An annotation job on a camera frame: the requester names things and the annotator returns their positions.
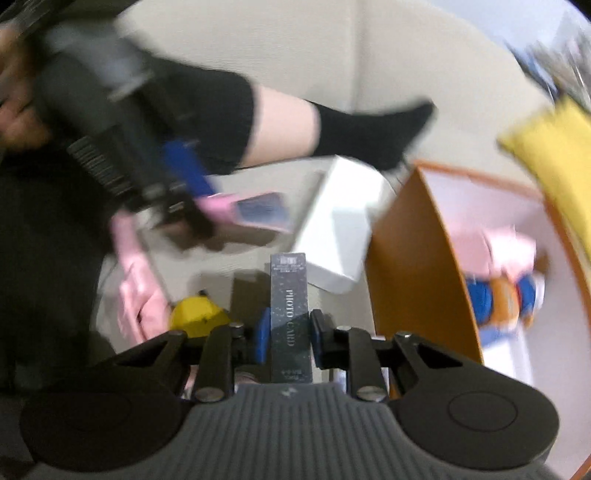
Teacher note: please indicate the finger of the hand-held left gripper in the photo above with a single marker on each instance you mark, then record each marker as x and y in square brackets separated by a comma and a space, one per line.
[184, 217]
[189, 168]

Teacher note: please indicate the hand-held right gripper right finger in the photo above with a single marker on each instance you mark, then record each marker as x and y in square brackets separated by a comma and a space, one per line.
[316, 337]

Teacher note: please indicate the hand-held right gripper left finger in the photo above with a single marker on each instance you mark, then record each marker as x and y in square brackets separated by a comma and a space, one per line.
[263, 337]

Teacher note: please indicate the dark photo card box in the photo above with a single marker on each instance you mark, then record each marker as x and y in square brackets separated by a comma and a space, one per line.
[288, 318]

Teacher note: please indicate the pink folding phone holder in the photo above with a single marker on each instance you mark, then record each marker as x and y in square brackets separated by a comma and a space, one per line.
[138, 286]

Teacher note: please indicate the orange storage box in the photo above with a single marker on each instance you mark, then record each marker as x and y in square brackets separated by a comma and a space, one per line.
[415, 258]

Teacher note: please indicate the person's left hand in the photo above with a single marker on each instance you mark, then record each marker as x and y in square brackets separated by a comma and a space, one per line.
[21, 115]

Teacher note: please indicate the yellow toy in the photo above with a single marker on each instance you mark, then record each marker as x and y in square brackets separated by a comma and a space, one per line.
[198, 316]

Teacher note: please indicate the person's leg with black sock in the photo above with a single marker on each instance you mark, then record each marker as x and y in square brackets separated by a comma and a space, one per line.
[286, 129]

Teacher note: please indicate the white box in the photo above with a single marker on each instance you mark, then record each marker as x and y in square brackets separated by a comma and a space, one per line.
[341, 221]

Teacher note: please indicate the blue and orange plush toy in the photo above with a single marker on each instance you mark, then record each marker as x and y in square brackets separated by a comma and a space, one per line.
[503, 300]

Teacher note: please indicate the pink plush toy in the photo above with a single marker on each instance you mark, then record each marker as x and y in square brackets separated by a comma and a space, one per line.
[498, 251]

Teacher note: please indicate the beige sofa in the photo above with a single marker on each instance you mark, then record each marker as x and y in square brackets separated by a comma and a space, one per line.
[369, 55]

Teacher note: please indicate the yellow pillow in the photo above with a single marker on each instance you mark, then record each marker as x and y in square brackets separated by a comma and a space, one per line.
[554, 157]

